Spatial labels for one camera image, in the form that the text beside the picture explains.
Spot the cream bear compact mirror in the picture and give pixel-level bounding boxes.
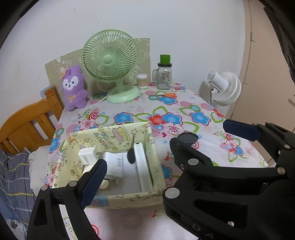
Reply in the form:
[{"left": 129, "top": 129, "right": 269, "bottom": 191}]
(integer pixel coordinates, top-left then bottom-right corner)
[{"left": 100, "top": 179, "right": 110, "bottom": 191}]

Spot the white power adapter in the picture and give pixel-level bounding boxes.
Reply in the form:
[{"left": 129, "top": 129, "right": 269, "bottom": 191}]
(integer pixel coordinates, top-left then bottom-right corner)
[{"left": 103, "top": 152, "right": 129, "bottom": 184}]

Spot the white long power strip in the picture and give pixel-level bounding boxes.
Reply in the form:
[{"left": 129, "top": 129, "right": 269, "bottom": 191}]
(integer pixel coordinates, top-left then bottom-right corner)
[{"left": 133, "top": 143, "right": 153, "bottom": 192}]

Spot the white square charger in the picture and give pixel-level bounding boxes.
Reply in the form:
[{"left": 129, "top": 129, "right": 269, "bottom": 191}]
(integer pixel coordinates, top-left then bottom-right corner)
[{"left": 78, "top": 147, "right": 104, "bottom": 173}]

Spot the yellow fabric storage box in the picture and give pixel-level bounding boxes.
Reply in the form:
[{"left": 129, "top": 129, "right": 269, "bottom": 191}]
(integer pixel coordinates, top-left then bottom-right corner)
[{"left": 53, "top": 122, "right": 166, "bottom": 208}]

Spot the beige door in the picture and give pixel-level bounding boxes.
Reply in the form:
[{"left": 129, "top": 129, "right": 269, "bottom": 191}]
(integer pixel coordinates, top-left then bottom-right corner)
[{"left": 228, "top": 1, "right": 294, "bottom": 131}]

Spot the white standing fan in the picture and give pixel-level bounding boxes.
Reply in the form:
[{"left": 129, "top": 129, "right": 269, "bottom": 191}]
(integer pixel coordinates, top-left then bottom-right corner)
[{"left": 206, "top": 71, "right": 242, "bottom": 106}]

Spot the floral tablecloth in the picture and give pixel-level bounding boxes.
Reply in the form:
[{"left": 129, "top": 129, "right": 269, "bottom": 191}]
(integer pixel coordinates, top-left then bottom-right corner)
[{"left": 45, "top": 83, "right": 268, "bottom": 239}]

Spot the wooden chair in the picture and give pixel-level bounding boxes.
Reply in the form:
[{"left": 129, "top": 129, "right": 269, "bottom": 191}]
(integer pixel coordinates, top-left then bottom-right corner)
[{"left": 0, "top": 86, "right": 64, "bottom": 155}]

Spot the purple plush toy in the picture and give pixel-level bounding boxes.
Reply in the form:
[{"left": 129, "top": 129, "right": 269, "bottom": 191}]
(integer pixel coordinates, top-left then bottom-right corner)
[{"left": 61, "top": 65, "right": 88, "bottom": 111}]

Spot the glass jar green lid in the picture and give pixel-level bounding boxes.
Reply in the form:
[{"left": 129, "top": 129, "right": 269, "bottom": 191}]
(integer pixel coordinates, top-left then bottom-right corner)
[{"left": 152, "top": 54, "right": 172, "bottom": 90}]

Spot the cotton swab container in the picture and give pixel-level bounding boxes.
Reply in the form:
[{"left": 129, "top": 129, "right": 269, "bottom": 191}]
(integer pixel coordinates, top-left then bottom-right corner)
[{"left": 136, "top": 73, "right": 148, "bottom": 89}]

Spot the beige patterned board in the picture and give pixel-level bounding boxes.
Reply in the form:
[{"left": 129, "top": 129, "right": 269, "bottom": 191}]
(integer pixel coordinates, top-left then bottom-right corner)
[{"left": 44, "top": 38, "right": 150, "bottom": 99}]

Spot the green desk fan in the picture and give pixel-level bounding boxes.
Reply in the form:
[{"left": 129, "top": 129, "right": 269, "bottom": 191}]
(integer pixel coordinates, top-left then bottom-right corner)
[{"left": 82, "top": 30, "right": 140, "bottom": 104}]

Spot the white fan power cord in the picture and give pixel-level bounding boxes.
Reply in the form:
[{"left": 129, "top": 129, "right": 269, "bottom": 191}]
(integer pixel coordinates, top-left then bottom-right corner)
[{"left": 90, "top": 86, "right": 120, "bottom": 109}]

